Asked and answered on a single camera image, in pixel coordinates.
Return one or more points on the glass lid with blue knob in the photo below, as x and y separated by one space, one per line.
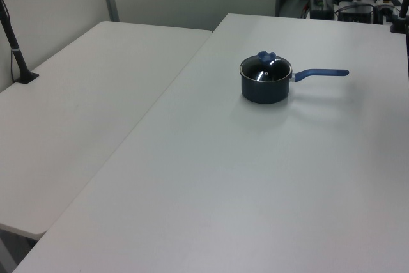
266 70

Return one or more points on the black device with green part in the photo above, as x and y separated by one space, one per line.
321 9

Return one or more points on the black controller box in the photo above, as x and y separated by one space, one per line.
354 14

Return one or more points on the white folding side table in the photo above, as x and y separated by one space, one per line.
80 100

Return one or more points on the black camera stand, table clamp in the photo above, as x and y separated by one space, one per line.
398 24

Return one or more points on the black camera stand, flat foot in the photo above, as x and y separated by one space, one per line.
18 59

